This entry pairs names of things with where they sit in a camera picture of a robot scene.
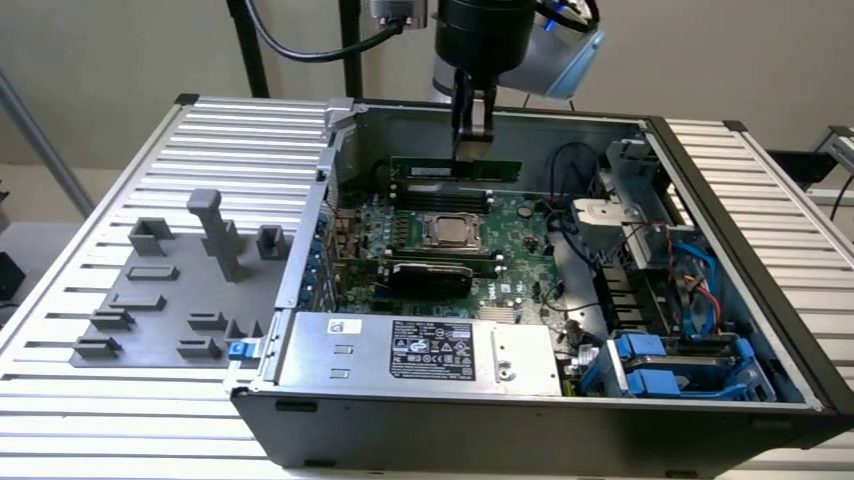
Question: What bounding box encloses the aluminium profile rail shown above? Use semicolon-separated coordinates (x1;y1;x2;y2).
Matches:
805;124;854;203

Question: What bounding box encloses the grey plastic parts rack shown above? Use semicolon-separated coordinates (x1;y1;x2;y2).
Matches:
69;188;297;372

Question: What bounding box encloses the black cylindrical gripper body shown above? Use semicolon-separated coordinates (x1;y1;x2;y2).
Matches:
434;0;537;78

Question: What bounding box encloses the silver CPU in socket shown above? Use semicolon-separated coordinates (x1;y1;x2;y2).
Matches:
415;211;480;247

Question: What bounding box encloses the black open PC case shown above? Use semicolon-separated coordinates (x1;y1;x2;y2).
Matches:
229;98;854;469

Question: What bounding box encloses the black box beside table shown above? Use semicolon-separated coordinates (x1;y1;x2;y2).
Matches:
0;251;29;302

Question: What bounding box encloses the silver power supply unit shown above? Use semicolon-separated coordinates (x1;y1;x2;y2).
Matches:
266;311;564;397

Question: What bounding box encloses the black looped wire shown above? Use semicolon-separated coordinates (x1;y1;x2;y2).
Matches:
548;141;606;236

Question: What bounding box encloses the green RAM stick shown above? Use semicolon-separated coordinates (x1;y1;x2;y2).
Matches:
387;155;525;183
398;181;494;195

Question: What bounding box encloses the silver metal drive cage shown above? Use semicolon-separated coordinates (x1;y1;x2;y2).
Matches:
570;137;697;282

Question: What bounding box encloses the blue flat wire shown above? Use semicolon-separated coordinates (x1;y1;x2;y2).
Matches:
670;240;726;337

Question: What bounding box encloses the grey cable connector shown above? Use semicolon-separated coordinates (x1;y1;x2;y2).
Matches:
362;0;430;32

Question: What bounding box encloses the grey aluminium frame bar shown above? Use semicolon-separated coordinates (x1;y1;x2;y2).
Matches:
0;68;97;219

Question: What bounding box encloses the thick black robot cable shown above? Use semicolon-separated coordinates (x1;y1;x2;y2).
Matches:
242;0;410;64

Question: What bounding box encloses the red wire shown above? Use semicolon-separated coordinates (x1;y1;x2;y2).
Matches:
680;227;726;335

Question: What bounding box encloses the blue disk bay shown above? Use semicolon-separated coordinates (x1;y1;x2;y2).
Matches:
578;328;784;402

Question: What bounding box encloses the black stand pole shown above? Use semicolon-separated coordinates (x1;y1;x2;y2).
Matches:
338;0;366;100
225;0;271;99

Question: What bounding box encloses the black graphics card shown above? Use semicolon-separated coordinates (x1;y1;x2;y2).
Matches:
375;256;504;302

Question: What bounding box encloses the small silver heat sink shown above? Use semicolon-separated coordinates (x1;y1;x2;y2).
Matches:
476;305;524;325

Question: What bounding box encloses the green motherboard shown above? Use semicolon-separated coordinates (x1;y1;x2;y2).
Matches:
331;188;570;342

